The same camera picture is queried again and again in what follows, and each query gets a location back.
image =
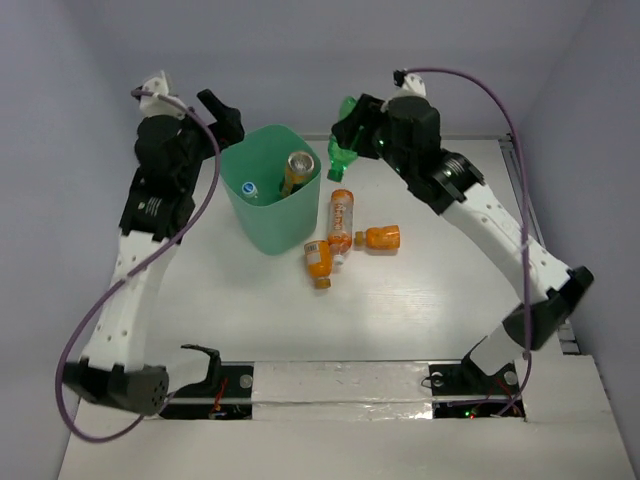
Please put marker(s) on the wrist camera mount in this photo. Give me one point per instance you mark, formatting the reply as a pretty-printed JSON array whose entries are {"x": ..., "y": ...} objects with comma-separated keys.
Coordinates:
[
  {"x": 408, "y": 84},
  {"x": 159, "y": 84}
]

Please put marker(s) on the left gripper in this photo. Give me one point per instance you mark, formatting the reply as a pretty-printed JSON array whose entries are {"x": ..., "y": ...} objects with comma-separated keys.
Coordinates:
[{"x": 220, "y": 123}]

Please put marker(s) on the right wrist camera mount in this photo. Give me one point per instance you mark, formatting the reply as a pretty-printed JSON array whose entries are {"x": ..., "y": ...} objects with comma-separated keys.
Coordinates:
[{"x": 408, "y": 84}]

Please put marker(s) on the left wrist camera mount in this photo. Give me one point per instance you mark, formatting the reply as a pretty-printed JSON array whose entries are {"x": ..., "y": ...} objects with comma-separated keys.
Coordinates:
[{"x": 159, "y": 84}]

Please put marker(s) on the tall orange bottle white cap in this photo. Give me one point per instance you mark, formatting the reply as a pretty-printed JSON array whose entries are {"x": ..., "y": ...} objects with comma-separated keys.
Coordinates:
[{"x": 340, "y": 228}]

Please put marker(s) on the silver tape strip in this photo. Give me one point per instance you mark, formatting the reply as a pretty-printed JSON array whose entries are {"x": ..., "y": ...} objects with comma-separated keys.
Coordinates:
[{"x": 340, "y": 391}]

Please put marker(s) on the clear crushed plastic bottle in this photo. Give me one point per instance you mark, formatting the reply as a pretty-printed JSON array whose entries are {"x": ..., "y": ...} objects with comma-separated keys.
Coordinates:
[{"x": 249, "y": 190}]

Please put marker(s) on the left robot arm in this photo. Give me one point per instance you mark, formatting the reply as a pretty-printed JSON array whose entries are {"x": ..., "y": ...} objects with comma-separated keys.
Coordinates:
[{"x": 172, "y": 143}]

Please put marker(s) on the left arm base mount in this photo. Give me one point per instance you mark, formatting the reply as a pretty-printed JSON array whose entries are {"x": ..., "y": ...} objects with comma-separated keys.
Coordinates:
[{"x": 224, "y": 394}]

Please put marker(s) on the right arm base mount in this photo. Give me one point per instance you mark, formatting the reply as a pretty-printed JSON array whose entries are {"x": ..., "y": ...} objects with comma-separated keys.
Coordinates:
[{"x": 457, "y": 394}]

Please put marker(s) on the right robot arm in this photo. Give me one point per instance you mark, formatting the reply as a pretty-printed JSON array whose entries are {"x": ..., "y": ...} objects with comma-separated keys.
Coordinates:
[{"x": 405, "y": 133}]

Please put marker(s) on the small orange bottle barcode label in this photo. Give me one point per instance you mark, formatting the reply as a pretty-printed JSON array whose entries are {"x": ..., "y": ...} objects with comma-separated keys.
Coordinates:
[{"x": 319, "y": 263}]

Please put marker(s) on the orange bottle blue label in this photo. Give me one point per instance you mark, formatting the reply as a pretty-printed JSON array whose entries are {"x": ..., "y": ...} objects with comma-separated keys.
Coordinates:
[{"x": 299, "y": 168}]

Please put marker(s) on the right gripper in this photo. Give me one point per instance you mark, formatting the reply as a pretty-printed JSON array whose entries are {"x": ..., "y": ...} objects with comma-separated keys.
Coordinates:
[{"x": 366, "y": 112}]

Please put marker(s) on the small orange bottle lying right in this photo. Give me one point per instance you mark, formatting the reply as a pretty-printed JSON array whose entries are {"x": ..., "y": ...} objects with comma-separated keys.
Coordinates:
[{"x": 385, "y": 238}]

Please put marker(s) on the green plastic bin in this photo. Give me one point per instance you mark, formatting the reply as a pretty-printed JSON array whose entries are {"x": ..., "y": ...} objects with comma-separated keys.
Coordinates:
[{"x": 273, "y": 224}]

